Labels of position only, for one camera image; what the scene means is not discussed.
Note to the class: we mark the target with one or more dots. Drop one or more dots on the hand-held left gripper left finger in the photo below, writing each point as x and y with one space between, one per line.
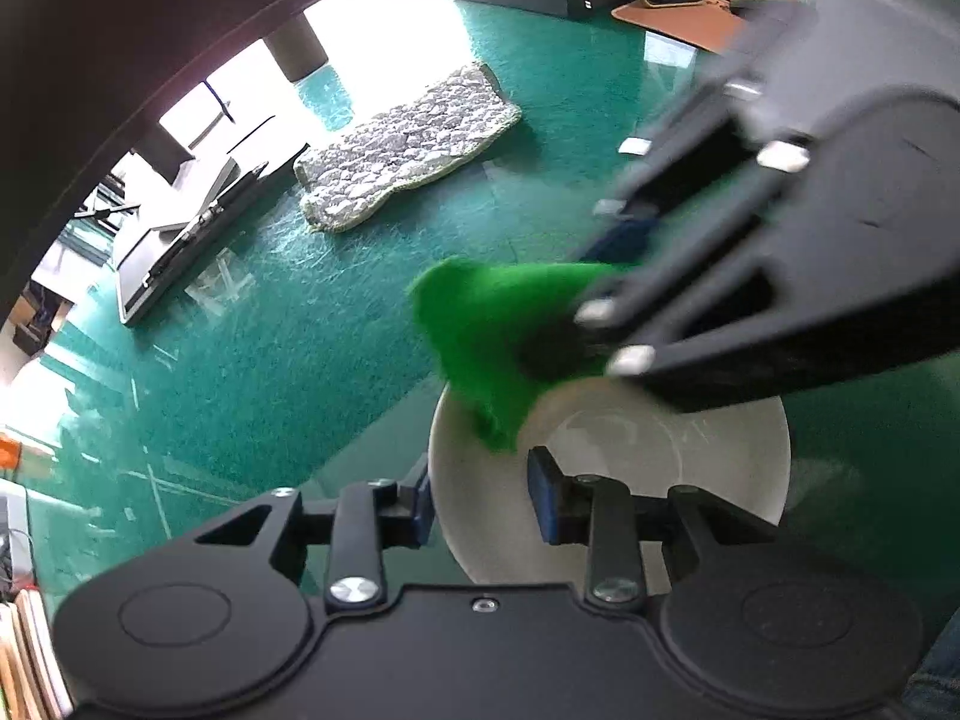
420 506

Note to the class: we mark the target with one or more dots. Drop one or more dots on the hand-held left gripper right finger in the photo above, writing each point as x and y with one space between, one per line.
544 499

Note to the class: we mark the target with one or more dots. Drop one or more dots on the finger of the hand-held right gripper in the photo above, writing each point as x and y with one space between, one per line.
697 165
675 322

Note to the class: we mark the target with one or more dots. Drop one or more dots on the white bowl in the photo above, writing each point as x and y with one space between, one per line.
675 450

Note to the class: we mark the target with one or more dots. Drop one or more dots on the bright green cloth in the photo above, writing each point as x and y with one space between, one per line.
495 330

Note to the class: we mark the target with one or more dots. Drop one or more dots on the brown mouse pad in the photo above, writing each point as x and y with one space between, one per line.
697 19

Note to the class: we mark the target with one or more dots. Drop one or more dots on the silver quilted cloth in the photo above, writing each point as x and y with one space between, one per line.
405 150

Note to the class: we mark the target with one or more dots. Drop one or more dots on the black monitor stand base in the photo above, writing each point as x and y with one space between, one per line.
150 270

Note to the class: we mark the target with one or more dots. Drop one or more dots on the black pen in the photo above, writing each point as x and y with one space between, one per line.
217 210

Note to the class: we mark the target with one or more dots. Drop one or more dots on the grey pen holder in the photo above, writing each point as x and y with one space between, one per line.
13 532

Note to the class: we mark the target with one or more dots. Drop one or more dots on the orange container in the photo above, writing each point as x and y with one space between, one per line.
7 451

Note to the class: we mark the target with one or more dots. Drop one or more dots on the wooden boards stack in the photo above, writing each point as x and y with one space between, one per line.
30 660

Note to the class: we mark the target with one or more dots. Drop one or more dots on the person's blue trouser leg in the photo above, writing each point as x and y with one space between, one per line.
937 682

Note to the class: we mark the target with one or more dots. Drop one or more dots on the grey cylindrical post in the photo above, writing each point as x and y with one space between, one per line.
296 49

